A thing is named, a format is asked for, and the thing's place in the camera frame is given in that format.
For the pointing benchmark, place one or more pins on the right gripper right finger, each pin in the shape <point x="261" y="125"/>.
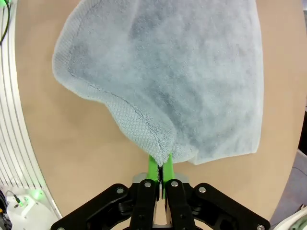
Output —
<point x="192" y="206"/>

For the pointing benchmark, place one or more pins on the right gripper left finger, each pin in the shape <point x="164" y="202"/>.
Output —
<point x="134" y="206"/>

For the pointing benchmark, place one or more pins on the light blue towel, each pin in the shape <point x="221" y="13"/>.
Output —
<point x="168" y="76"/>

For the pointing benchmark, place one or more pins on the white curved plastic shell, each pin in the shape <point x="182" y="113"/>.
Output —
<point x="297" y="220"/>

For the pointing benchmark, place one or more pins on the white connector box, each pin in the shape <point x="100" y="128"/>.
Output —
<point x="26" y="210"/>

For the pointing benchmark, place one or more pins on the aluminium profile frame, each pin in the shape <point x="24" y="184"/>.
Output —
<point x="14" y="143"/>

